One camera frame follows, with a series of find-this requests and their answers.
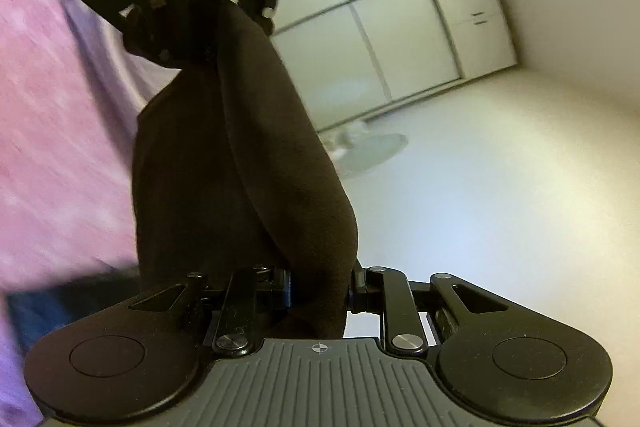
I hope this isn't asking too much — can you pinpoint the round vanity mirror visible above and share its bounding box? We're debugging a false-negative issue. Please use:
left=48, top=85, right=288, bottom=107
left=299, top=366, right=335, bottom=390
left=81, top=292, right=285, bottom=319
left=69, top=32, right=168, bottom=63
left=334, top=133, right=408, bottom=179

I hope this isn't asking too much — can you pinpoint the stack of folded dark clothes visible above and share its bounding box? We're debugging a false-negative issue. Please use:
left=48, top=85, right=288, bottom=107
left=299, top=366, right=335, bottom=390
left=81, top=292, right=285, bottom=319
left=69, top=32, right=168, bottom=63
left=6, top=270, right=140, bottom=357

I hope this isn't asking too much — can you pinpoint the dark brown garment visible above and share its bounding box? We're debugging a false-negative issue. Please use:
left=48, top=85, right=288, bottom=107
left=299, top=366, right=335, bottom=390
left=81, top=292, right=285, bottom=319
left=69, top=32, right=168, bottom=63
left=132, top=0, right=358, bottom=339

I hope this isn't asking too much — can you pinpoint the white sliding wardrobe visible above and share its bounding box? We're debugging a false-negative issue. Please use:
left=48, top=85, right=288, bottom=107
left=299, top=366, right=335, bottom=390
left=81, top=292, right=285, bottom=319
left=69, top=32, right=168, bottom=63
left=272, top=0, right=516, bottom=130

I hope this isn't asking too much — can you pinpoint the pink floral bedspread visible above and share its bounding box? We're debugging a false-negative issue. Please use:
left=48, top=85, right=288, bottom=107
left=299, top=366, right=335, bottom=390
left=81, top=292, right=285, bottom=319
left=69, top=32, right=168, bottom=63
left=1, top=0, right=170, bottom=426

